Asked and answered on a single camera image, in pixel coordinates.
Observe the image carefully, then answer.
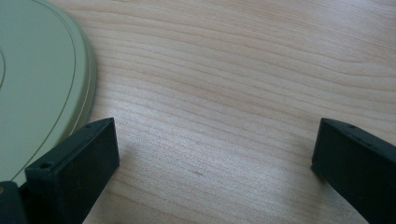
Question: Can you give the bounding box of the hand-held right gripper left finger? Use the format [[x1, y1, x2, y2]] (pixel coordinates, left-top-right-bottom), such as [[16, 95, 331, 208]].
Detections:
[[24, 117, 120, 224]]

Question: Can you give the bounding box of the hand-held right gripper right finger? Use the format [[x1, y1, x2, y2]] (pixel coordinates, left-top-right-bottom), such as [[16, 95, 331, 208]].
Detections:
[[311, 117, 396, 224]]

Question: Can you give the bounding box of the large green round plate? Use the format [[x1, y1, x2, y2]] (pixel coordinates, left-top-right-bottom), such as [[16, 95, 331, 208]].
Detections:
[[0, 0, 97, 188]]

